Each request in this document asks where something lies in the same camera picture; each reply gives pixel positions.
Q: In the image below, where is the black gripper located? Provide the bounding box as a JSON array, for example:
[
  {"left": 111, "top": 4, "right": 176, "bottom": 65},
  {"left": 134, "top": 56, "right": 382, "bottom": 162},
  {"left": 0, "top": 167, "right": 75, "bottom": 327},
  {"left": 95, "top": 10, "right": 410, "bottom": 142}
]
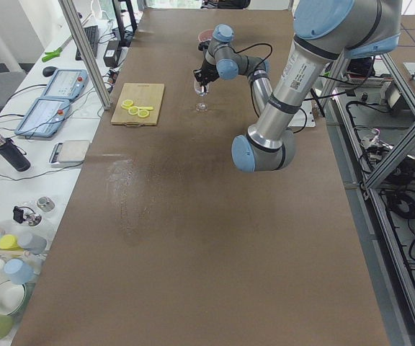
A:
[{"left": 193, "top": 60, "right": 219, "bottom": 85}]

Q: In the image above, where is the steel jigger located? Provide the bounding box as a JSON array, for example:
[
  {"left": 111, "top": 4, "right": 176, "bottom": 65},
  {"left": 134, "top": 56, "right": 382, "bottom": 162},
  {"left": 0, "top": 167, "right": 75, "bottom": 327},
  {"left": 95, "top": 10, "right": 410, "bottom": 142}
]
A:
[{"left": 200, "top": 86, "right": 208, "bottom": 96}]

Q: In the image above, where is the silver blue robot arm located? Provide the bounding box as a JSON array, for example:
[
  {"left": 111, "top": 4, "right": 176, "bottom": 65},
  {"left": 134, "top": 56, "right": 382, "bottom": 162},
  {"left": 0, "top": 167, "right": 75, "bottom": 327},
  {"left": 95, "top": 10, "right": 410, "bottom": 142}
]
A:
[
  {"left": 197, "top": 40, "right": 212, "bottom": 52},
  {"left": 194, "top": 0, "right": 402, "bottom": 172}
]

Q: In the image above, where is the clear wine glass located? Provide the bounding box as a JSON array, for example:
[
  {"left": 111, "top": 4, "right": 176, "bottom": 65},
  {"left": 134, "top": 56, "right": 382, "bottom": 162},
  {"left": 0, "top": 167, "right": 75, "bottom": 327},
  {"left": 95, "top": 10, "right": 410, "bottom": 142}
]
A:
[{"left": 194, "top": 80, "right": 209, "bottom": 112}]

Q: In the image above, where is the pink bowl of ice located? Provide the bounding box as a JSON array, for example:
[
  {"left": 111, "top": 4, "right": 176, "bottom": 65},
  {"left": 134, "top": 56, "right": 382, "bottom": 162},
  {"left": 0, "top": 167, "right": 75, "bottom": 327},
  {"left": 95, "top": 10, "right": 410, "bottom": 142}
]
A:
[{"left": 197, "top": 30, "right": 213, "bottom": 43}]

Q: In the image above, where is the bamboo cutting board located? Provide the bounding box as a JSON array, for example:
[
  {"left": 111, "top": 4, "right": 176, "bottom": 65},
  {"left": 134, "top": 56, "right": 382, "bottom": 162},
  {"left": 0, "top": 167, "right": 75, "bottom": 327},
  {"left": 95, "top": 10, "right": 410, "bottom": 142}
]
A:
[{"left": 111, "top": 83, "right": 165, "bottom": 126}]

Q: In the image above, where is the lemon slice far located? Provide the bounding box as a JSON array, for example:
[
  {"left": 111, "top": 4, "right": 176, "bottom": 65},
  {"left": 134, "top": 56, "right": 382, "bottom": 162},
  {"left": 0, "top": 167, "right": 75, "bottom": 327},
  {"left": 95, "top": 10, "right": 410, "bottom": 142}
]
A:
[{"left": 137, "top": 110, "right": 150, "bottom": 118}]

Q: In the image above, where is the lemon slice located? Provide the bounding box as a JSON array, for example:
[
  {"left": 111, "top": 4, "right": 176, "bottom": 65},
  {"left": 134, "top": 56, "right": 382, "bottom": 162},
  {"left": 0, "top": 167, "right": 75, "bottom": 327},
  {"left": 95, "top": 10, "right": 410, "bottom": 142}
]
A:
[
  {"left": 121, "top": 99, "right": 134, "bottom": 110},
  {"left": 137, "top": 110, "right": 150, "bottom": 118},
  {"left": 128, "top": 106, "right": 139, "bottom": 115}
]

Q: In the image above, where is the lemon slice middle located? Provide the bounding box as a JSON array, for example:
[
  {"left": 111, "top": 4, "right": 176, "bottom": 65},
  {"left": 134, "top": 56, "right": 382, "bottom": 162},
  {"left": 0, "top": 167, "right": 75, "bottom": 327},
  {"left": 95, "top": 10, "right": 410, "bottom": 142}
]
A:
[{"left": 128, "top": 106, "right": 139, "bottom": 115}]

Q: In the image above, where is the lemon slice near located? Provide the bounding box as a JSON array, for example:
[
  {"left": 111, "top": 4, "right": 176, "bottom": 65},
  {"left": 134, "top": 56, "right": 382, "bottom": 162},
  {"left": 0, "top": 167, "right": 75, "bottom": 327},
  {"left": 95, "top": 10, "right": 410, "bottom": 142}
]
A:
[{"left": 121, "top": 99, "right": 134, "bottom": 110}]

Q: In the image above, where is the black keyboard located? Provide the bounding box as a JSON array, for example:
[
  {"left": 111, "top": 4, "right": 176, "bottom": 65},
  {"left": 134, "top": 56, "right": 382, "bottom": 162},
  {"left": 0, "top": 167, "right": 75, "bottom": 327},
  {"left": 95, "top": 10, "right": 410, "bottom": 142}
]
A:
[{"left": 84, "top": 25, "right": 99, "bottom": 58}]

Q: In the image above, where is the teach pendant far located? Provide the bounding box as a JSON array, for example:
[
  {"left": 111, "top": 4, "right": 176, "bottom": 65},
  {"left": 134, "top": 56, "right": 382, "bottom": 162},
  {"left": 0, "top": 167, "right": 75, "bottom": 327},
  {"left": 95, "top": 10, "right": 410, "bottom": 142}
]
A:
[{"left": 42, "top": 69, "right": 89, "bottom": 101}]

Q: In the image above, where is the teach pendant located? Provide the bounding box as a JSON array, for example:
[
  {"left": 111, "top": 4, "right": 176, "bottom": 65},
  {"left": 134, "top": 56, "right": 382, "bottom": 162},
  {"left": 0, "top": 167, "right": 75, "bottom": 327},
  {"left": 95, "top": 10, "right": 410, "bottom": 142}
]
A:
[
  {"left": 42, "top": 69, "right": 89, "bottom": 101},
  {"left": 14, "top": 97, "right": 71, "bottom": 138}
]

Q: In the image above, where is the kitchen scale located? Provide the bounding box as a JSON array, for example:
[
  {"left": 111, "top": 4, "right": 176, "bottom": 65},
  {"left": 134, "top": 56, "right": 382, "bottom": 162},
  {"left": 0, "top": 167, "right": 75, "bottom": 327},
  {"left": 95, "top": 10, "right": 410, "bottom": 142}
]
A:
[{"left": 48, "top": 140, "right": 90, "bottom": 167}]

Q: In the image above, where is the black computer mouse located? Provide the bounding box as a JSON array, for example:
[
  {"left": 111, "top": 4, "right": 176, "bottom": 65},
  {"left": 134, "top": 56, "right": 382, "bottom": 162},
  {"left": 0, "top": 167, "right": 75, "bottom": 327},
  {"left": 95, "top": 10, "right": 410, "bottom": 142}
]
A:
[{"left": 42, "top": 66, "right": 57, "bottom": 77}]

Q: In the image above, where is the teach pendant near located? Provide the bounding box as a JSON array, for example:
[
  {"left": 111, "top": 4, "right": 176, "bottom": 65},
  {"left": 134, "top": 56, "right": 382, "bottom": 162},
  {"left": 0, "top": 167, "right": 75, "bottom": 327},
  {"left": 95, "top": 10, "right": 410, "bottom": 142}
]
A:
[{"left": 14, "top": 97, "right": 71, "bottom": 138}]

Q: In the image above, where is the black water bottle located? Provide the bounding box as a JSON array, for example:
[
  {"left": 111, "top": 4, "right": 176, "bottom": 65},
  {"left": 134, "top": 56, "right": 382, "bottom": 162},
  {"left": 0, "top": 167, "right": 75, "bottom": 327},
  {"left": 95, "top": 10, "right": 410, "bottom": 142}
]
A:
[{"left": 0, "top": 134, "right": 31, "bottom": 172}]

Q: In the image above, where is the small steel cup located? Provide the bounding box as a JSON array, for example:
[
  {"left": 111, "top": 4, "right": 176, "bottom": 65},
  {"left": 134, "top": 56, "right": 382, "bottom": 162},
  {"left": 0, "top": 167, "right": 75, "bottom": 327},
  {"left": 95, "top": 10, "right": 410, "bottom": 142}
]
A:
[{"left": 36, "top": 196, "right": 55, "bottom": 213}]

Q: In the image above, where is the yellow cup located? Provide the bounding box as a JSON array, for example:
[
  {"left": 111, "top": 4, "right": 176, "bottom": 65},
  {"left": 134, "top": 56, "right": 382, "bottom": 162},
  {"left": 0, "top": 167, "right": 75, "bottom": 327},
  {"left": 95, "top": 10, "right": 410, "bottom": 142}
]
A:
[{"left": 0, "top": 234, "right": 22, "bottom": 251}]

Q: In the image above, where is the light blue cup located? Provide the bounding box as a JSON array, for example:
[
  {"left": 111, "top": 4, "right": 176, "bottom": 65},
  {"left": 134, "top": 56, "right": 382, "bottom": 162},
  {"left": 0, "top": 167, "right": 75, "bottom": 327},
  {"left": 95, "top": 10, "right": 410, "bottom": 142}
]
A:
[{"left": 4, "top": 259, "right": 35, "bottom": 285}]

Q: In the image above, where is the white bowl green rim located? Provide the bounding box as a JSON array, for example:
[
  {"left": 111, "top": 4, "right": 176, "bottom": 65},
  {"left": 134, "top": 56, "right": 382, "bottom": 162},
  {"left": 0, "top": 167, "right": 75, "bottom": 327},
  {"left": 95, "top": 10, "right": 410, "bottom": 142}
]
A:
[{"left": 0, "top": 280, "right": 27, "bottom": 316}]

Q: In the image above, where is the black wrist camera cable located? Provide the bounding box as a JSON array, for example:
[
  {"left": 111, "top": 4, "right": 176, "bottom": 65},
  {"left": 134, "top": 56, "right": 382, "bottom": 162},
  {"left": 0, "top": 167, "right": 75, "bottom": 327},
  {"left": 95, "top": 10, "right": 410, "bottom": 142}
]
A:
[{"left": 234, "top": 43, "right": 274, "bottom": 73}]

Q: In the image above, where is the aluminium frame post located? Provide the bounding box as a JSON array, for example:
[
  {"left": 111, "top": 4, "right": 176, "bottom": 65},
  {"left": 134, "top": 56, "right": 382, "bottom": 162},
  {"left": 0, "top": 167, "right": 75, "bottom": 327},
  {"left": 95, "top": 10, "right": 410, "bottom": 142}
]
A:
[{"left": 58, "top": 0, "right": 112, "bottom": 110}]

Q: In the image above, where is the green handled tool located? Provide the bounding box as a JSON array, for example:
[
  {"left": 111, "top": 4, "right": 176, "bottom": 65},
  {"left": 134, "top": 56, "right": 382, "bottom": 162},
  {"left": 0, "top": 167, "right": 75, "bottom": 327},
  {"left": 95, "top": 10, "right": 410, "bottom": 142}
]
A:
[{"left": 42, "top": 35, "right": 73, "bottom": 63}]

